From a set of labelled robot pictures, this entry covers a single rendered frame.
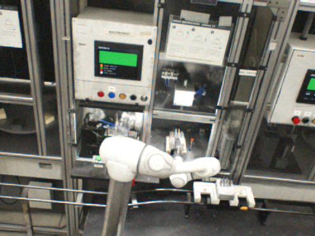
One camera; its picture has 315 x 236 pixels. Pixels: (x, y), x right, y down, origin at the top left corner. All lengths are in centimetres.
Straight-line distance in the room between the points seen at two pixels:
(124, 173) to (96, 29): 74
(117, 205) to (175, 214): 78
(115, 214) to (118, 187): 14
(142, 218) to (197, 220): 35
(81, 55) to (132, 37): 28
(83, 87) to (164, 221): 96
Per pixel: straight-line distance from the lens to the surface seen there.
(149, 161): 138
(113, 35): 179
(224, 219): 234
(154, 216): 226
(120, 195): 155
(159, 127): 257
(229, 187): 219
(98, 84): 192
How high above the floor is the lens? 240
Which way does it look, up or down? 34 degrees down
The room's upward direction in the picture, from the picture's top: 7 degrees clockwise
